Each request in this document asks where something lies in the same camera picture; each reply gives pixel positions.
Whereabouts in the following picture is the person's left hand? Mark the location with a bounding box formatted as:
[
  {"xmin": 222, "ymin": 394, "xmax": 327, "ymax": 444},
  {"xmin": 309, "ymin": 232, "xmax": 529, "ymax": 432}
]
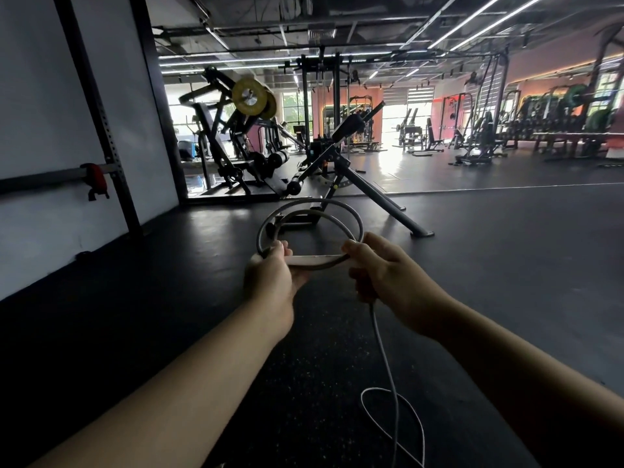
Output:
[{"xmin": 244, "ymin": 240, "xmax": 310, "ymax": 344}]

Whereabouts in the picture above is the person's right hand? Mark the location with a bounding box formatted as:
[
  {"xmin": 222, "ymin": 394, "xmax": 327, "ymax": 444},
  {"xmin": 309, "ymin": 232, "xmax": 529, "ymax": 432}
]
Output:
[{"xmin": 340, "ymin": 232, "xmax": 456, "ymax": 337}]

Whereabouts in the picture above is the white jump rope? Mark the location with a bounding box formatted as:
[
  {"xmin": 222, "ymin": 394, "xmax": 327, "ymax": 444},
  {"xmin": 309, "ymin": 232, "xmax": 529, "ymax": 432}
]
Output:
[{"xmin": 249, "ymin": 198, "xmax": 426, "ymax": 468}]

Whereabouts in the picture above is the person's right forearm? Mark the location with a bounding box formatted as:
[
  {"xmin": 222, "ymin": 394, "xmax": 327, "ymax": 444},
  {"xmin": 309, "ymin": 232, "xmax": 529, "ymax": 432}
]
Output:
[{"xmin": 429, "ymin": 297, "xmax": 624, "ymax": 468}]

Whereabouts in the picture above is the person's left forearm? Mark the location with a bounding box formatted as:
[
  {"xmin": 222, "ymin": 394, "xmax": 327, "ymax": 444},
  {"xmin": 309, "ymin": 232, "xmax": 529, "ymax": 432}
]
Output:
[{"xmin": 27, "ymin": 297, "xmax": 293, "ymax": 468}]

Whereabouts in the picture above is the black padded extension bench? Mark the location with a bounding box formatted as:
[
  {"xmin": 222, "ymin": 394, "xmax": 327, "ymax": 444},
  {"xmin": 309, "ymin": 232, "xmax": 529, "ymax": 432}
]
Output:
[{"xmin": 266, "ymin": 101, "xmax": 435, "ymax": 239}]

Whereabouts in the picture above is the black plate-loaded gym machine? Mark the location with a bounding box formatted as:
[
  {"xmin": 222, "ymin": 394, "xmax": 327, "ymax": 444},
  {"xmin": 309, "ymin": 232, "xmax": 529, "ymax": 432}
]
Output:
[{"xmin": 178, "ymin": 65, "xmax": 293, "ymax": 198}]

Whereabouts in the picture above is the black adjustable weight bench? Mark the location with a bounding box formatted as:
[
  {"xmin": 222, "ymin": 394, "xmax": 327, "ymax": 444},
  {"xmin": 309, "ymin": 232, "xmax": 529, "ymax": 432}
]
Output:
[{"xmin": 412, "ymin": 117, "xmax": 445, "ymax": 157}]

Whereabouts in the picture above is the large yellow weight plate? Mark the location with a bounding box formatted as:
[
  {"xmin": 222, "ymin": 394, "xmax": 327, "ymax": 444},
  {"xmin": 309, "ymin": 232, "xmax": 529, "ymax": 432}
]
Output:
[{"xmin": 231, "ymin": 77, "xmax": 269, "ymax": 117}]

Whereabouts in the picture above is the white window blind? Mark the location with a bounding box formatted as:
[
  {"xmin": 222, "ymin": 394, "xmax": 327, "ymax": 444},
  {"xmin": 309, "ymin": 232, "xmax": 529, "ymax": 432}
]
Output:
[{"xmin": 383, "ymin": 86, "xmax": 435, "ymax": 106}]

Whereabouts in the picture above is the black tall rack machine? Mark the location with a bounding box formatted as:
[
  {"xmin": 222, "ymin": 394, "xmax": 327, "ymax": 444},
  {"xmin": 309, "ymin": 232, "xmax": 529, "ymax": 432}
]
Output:
[{"xmin": 453, "ymin": 48, "xmax": 511, "ymax": 166}]

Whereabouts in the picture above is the black steel column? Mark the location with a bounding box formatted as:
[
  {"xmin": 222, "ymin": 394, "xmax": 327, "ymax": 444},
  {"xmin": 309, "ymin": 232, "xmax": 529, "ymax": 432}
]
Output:
[{"xmin": 128, "ymin": 0, "xmax": 189, "ymax": 206}]

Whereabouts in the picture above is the red barbell collar clamp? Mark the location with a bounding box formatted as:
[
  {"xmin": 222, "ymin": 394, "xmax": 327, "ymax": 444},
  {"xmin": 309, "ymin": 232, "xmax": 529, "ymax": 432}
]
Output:
[{"xmin": 80, "ymin": 163, "xmax": 110, "ymax": 202}]

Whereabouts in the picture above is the black perforated rack upright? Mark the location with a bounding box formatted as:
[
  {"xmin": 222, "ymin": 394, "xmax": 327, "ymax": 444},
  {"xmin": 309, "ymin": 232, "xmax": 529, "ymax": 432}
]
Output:
[{"xmin": 51, "ymin": 0, "xmax": 143, "ymax": 238}]

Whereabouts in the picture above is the long dumbbell rack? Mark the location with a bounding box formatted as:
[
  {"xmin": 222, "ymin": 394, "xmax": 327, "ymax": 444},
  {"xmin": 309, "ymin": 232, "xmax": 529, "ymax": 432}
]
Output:
[{"xmin": 507, "ymin": 83, "xmax": 624, "ymax": 159}]

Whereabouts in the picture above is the grey barbell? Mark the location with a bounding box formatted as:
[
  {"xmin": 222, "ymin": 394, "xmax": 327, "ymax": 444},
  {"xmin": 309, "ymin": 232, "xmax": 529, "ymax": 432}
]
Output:
[{"xmin": 0, "ymin": 163, "xmax": 120, "ymax": 195}]

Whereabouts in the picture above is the long ceiling light strip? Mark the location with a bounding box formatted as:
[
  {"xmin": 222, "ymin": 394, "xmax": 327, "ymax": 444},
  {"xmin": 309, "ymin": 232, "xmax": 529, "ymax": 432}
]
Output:
[
  {"xmin": 428, "ymin": 0, "xmax": 508, "ymax": 50},
  {"xmin": 449, "ymin": 0, "xmax": 550, "ymax": 52}
]

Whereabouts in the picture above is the black cable tower machine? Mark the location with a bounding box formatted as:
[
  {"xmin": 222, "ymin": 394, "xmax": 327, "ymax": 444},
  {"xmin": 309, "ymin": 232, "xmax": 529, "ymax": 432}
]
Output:
[{"xmin": 280, "ymin": 46, "xmax": 353, "ymax": 156}]

